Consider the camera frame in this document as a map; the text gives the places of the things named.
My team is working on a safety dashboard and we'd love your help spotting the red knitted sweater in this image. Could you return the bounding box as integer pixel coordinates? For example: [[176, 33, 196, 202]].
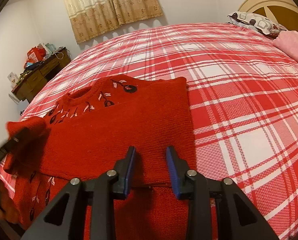
[[4, 75, 197, 239]]

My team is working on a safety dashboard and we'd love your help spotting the left hand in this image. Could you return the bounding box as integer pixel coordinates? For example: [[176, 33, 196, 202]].
[[0, 180, 19, 224]]

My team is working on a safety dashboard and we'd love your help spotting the white photo card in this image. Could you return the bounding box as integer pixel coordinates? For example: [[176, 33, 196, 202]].
[[8, 72, 18, 85]]

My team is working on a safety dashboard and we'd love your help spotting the brown wooden desk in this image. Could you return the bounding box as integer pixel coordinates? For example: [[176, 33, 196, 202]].
[[12, 47, 71, 103]]

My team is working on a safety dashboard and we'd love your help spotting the red plaid bed sheet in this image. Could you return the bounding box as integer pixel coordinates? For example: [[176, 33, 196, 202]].
[[0, 23, 298, 240]]

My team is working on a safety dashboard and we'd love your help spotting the pink blanket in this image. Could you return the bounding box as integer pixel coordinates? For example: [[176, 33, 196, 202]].
[[273, 30, 298, 62]]

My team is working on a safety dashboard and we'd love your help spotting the patterned grey pillow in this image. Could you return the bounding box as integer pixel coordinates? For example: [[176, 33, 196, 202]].
[[228, 11, 288, 38]]

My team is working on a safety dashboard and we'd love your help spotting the beige patterned curtain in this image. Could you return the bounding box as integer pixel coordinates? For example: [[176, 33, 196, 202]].
[[64, 0, 163, 44]]

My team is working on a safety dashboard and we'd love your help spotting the beige wooden headboard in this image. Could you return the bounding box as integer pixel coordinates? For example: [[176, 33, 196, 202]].
[[238, 0, 298, 31]]

